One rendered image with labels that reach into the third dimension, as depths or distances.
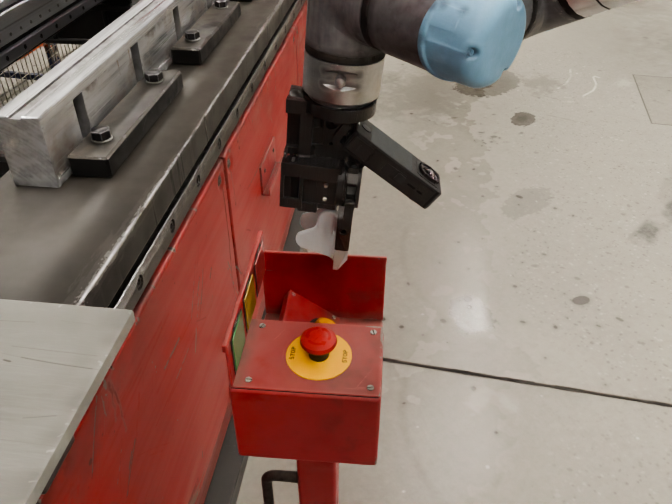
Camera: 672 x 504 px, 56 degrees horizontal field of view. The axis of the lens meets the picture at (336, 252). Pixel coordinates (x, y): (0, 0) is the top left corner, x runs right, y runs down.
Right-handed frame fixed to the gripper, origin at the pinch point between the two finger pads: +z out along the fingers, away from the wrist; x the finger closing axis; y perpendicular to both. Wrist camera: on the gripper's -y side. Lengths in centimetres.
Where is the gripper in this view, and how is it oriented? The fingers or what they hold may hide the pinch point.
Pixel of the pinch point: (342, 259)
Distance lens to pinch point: 73.2
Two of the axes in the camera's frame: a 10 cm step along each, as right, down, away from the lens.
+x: -0.8, 6.0, -8.0
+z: -0.9, 7.9, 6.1
